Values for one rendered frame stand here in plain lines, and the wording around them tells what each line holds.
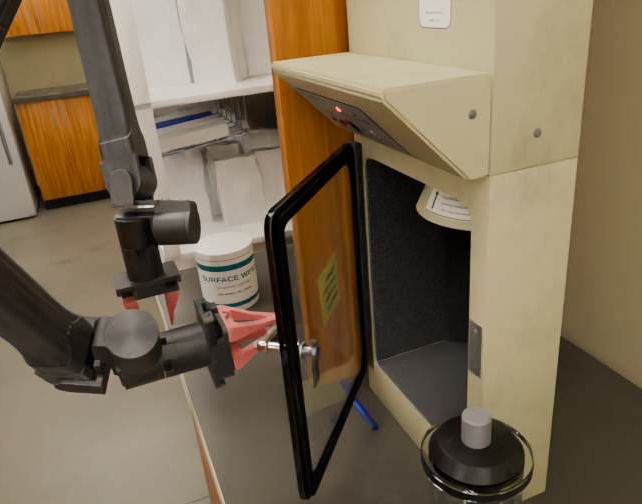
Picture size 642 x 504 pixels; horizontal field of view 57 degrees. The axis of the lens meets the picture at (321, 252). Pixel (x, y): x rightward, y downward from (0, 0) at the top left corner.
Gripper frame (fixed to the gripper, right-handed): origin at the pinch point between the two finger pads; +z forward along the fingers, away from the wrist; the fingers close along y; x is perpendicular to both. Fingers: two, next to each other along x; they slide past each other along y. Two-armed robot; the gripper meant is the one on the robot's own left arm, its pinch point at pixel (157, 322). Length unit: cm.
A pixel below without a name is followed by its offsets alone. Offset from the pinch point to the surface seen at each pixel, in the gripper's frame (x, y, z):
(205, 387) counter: 0.8, 5.7, 16.1
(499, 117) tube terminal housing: -46, 33, -36
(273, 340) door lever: -31.1, 11.8, -9.9
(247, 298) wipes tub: 25.3, 21.3, 13.4
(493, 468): -58, 24, -7
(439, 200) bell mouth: -33, 35, -24
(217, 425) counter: -10.7, 5.3, 16.2
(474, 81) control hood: -46, 30, -40
